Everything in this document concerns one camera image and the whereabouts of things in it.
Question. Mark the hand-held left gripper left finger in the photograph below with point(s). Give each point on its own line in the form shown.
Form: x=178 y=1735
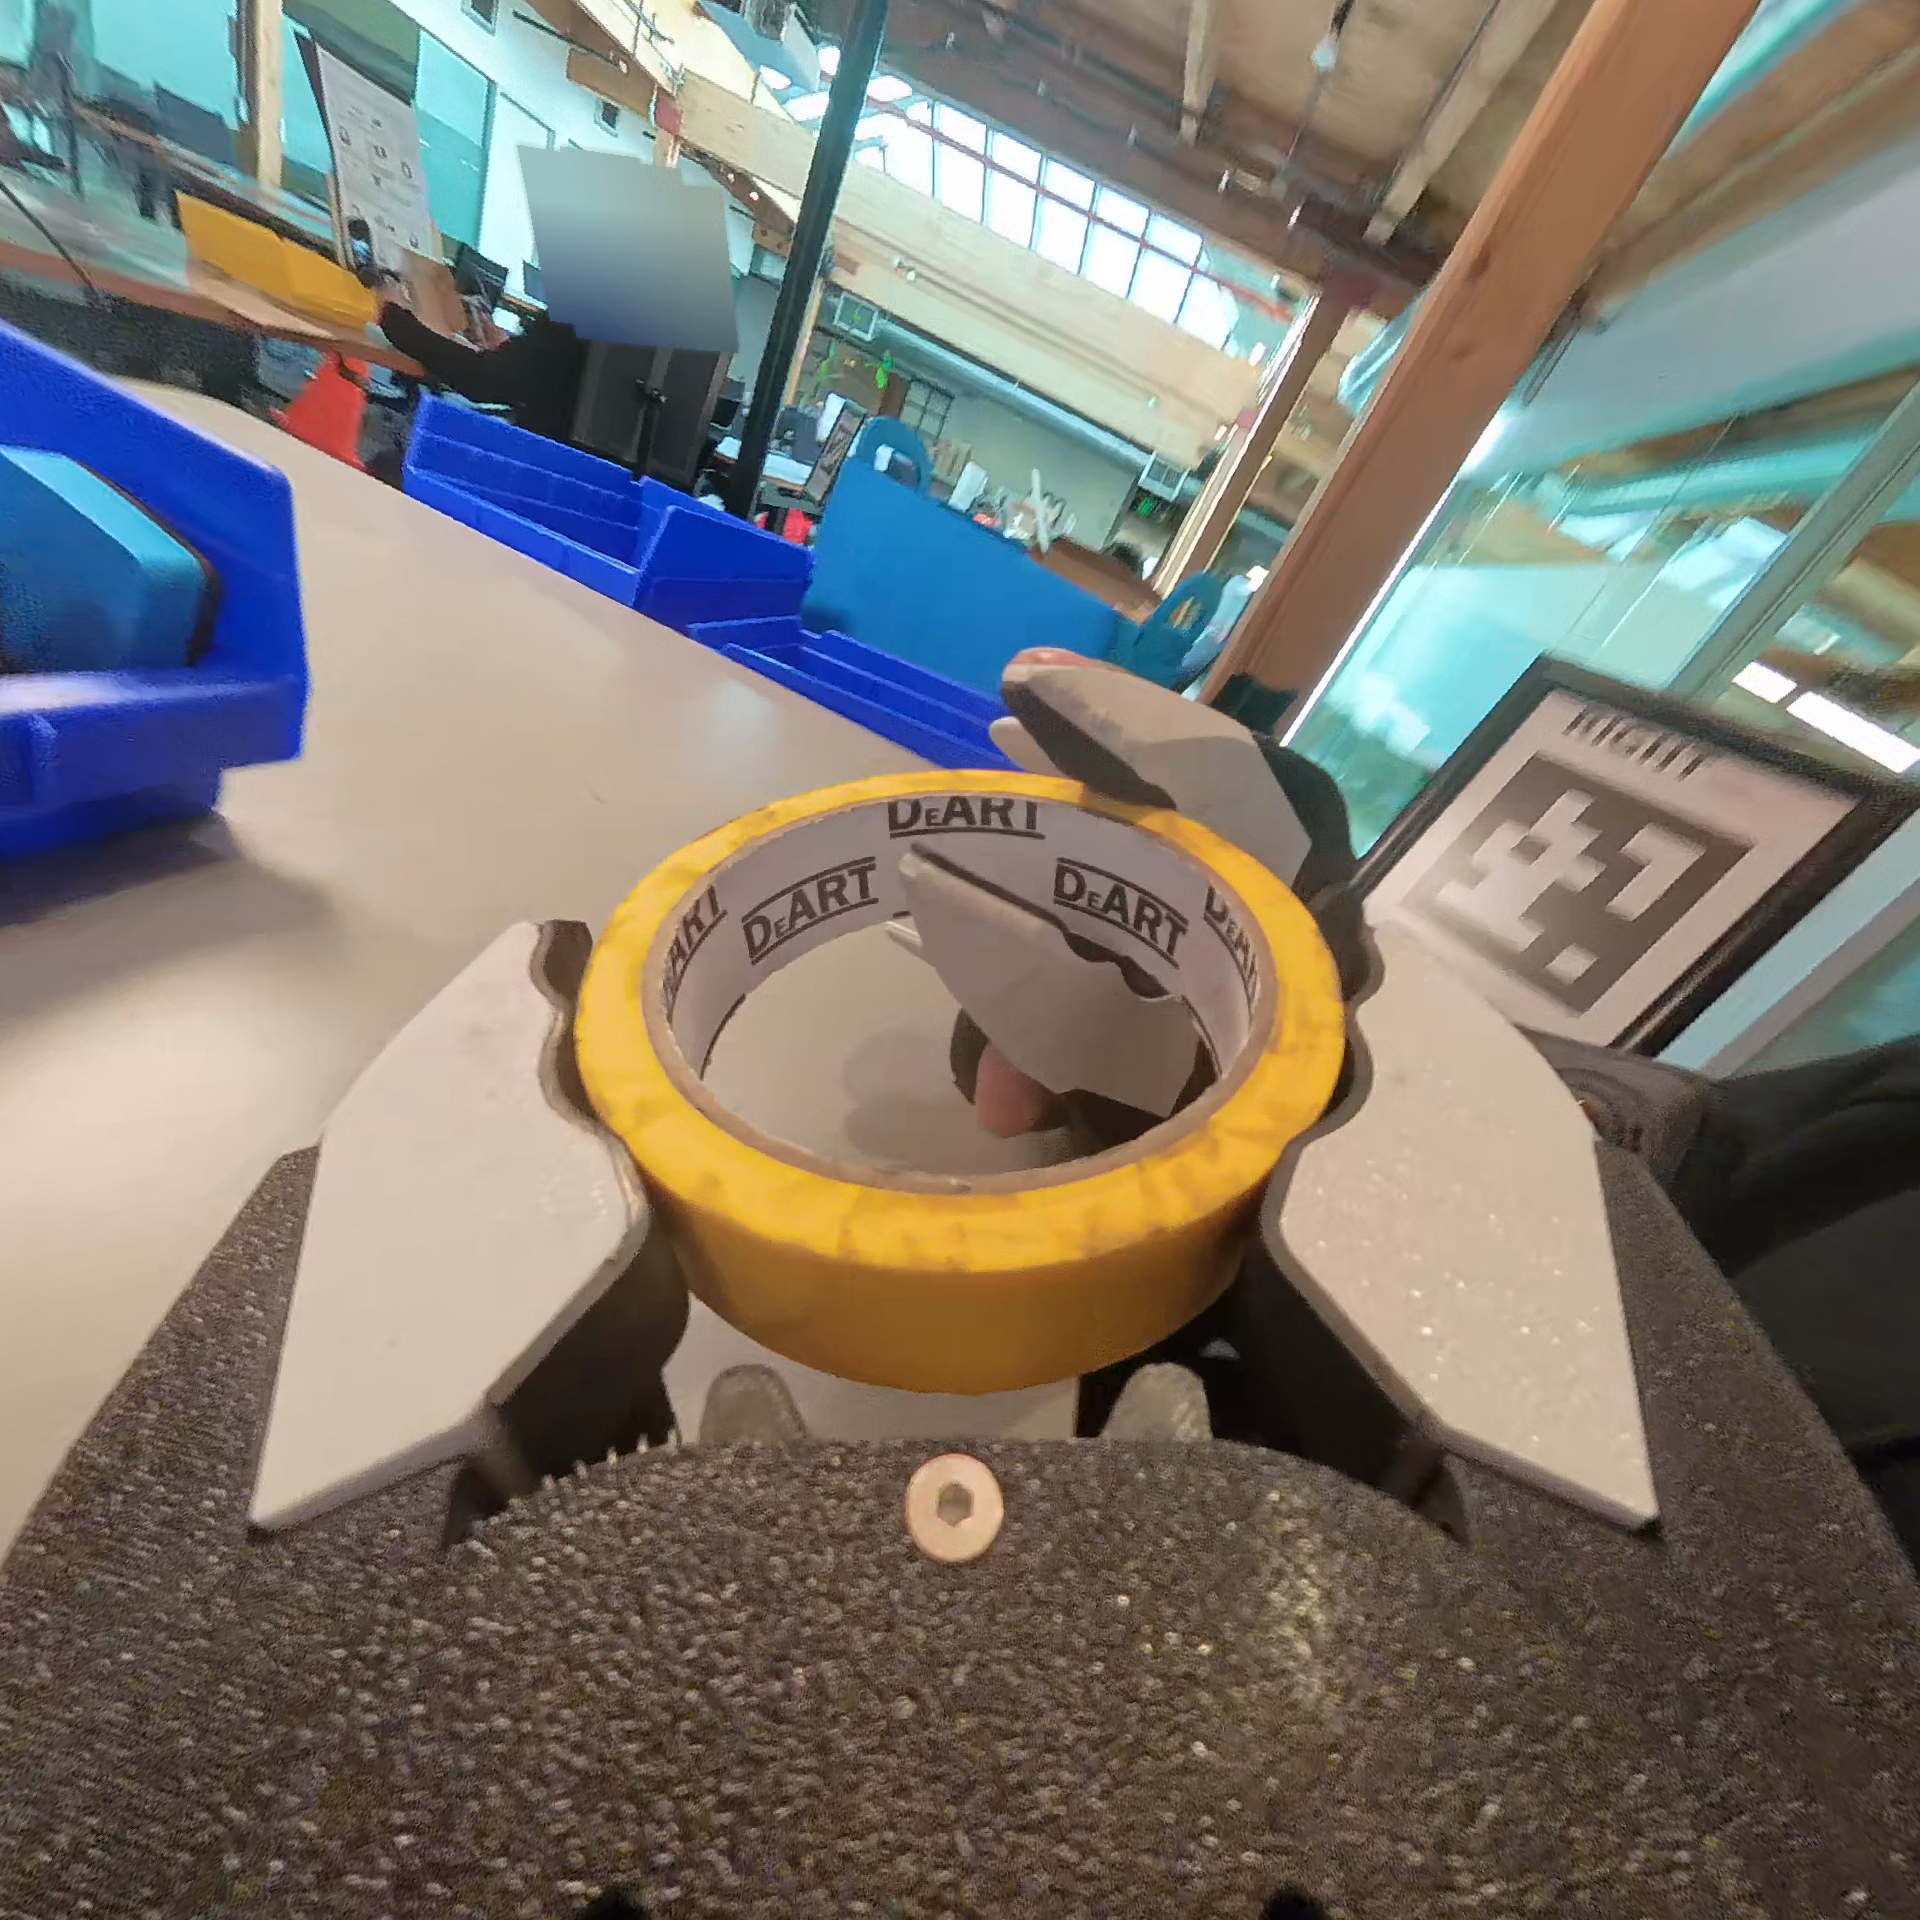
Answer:
x=450 y=1200

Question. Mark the person's right hand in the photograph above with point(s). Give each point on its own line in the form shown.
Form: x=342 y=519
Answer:
x=1008 y=1094

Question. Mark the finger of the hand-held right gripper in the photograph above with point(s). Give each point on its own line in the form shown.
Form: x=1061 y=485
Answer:
x=1035 y=999
x=1155 y=743

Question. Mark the black metal pole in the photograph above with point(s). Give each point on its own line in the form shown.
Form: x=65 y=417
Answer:
x=802 y=255

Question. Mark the large blue storage bin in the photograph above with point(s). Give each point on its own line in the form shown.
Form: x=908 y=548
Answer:
x=225 y=601

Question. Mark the yellow tape roll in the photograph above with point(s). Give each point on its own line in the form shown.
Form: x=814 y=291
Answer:
x=930 y=1275

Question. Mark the person's right forearm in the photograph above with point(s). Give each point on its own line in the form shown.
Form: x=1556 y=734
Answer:
x=1830 y=1200

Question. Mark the blue panel board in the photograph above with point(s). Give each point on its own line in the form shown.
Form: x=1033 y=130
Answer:
x=930 y=571

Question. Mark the red chair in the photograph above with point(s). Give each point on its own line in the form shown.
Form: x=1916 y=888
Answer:
x=326 y=413

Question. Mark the wooden post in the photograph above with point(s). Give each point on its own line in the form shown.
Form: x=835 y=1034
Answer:
x=1455 y=344

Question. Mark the white printed board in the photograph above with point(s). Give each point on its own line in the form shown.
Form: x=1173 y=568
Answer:
x=375 y=142

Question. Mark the yellow bin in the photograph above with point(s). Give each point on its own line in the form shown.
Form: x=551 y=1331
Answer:
x=270 y=255

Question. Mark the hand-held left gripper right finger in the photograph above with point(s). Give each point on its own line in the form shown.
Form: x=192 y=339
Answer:
x=1455 y=1245

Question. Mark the light blue foam block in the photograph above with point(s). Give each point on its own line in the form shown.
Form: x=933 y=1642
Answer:
x=90 y=571

